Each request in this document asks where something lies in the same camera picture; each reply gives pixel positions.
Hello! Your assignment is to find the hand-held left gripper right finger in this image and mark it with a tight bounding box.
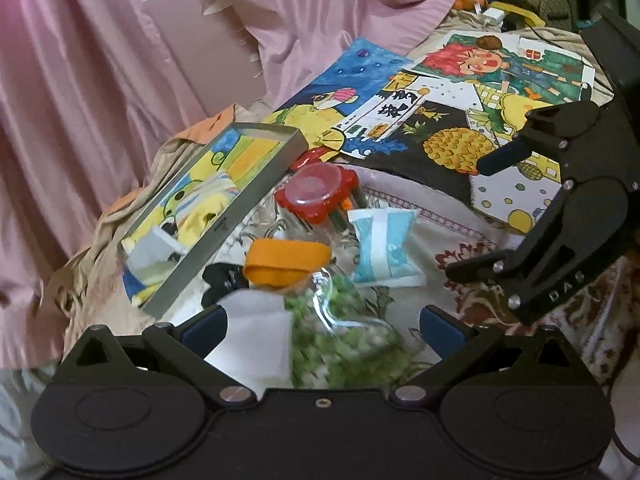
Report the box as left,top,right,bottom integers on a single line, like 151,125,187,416
392,305,598,407

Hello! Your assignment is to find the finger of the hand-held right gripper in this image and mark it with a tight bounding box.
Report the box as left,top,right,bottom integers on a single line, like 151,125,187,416
475,100,626,181
445,175,633,327

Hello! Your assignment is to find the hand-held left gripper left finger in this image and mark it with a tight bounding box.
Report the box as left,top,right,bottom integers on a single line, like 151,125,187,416
64,305,256,408

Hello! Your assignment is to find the white soft cloth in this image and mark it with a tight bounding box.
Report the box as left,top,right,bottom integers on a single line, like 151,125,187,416
205,290,294,382

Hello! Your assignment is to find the grey tray with cartoon print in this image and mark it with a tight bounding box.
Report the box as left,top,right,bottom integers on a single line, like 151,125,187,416
120,122,308,321

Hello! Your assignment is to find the small black clip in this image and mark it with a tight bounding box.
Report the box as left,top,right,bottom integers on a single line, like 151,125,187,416
201,263,248,307

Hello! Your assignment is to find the embroidered floral bed cover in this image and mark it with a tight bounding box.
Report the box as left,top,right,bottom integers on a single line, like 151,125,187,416
240,160,640,387

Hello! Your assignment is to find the blue and white packet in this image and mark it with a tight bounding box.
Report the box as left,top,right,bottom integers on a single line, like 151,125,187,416
347,207,426,288

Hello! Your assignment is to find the glass jar with orange lid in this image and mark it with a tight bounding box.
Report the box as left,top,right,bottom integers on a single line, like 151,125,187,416
244,239,416,390

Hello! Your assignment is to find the red-haired figure painting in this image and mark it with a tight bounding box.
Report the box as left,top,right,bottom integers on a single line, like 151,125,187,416
412,30,597,111

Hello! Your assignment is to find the yellow band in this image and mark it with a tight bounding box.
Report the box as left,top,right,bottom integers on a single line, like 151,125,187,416
500,2,544,27

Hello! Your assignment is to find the beige cloth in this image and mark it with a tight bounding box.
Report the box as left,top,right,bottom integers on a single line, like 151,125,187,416
42,105,281,342

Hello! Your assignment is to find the white charger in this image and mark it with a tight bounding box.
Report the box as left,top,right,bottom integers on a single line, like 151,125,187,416
482,2,511,26

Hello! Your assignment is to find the glass jar with red lid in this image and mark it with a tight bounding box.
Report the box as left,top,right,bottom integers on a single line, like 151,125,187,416
274,162,368,242

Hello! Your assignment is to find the white painting with black brushwork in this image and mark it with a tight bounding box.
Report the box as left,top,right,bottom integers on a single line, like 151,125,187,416
335,72,483,147

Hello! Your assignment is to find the grey cloth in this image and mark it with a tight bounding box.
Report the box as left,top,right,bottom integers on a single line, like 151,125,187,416
0,362,68,480

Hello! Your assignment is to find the pink satin curtain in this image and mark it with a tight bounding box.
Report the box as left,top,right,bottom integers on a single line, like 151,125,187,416
202,0,490,111
0,0,263,371

